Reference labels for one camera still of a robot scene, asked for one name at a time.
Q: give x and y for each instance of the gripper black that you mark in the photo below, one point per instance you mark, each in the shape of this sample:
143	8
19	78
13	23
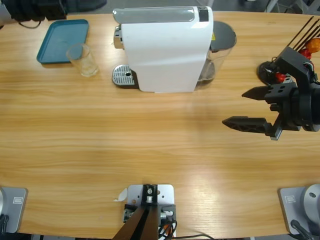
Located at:
297	107

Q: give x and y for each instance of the white paper scrap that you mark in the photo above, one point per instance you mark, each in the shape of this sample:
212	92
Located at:
122	195

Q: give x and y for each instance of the black bag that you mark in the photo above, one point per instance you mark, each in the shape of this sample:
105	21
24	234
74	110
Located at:
37	12

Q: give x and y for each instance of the teal plastic tray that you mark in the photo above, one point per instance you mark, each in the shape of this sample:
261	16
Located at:
60	37

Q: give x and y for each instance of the red foil coffee capsule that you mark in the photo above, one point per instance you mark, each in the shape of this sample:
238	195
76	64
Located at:
280	77
305	53

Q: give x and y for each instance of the black capsule holder with rods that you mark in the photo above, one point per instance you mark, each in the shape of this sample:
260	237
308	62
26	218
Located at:
263	72

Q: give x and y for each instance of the orange coffee capsule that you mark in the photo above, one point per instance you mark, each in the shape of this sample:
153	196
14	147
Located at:
314	45

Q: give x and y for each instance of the clear drinking glass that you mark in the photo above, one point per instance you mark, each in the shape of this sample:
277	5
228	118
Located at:
86	65

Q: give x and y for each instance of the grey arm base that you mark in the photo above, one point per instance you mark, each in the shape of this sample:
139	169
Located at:
290	200
15	200

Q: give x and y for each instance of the white capsule coffee machine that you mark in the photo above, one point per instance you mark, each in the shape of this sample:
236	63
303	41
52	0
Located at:
165	55

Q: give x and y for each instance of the grey metal chair frame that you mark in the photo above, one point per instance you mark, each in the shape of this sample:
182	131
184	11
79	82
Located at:
271	6

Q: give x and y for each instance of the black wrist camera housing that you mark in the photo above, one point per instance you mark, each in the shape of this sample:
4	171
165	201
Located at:
292	62

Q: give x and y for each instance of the black post with brackets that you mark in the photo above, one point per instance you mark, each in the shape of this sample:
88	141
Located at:
147	225

